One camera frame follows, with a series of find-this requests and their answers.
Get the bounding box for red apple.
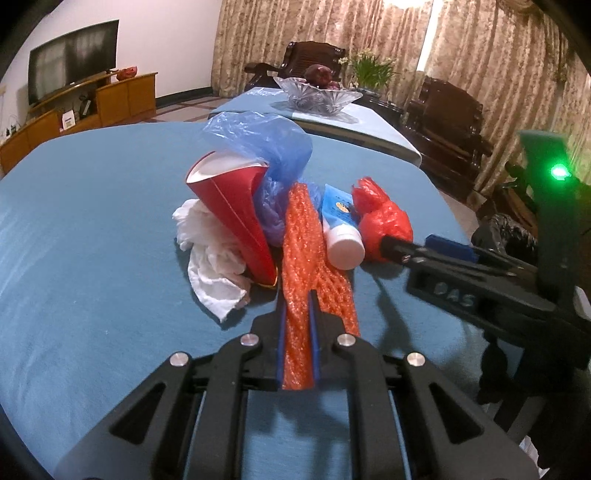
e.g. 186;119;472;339
304;64;332;89

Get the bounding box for red plastic bag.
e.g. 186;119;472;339
352;177;414;262

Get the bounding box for beige patterned curtains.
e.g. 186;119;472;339
211;1;590;193

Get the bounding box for glass fruit bowl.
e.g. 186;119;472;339
273;77;363;116

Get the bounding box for black trash bin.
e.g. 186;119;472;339
471;214;539;266

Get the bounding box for orange foam net sleeve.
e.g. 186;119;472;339
281;183;360;390

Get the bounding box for blue white tube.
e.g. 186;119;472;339
321;184;366;271

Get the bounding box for crumpled white tissue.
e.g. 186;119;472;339
172;198;252;324

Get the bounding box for dark wooden armchair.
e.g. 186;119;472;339
243;41;348;91
403;76;494;190

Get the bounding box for red paper cup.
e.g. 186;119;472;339
185;151;279;287

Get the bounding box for black flat television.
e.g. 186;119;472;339
28;20;119;106

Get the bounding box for near dark wooden armchair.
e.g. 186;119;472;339
403;76;494;190

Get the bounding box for blue plastic bag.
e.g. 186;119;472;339
204;111;312;247

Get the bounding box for far dark wooden armchair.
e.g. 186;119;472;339
243;41;348;91

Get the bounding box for wooden TV cabinet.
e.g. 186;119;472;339
1;72;156;174

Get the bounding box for red bowl on cabinet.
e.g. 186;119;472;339
116;66;137;81

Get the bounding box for dark wooden sofa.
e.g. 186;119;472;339
476;162;538;236

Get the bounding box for coffee table with blue cloth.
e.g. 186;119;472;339
209;87;423;167

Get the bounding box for green potted plant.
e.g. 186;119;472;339
339;49;397;92

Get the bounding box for blue tablecloth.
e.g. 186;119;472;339
1;123;487;479

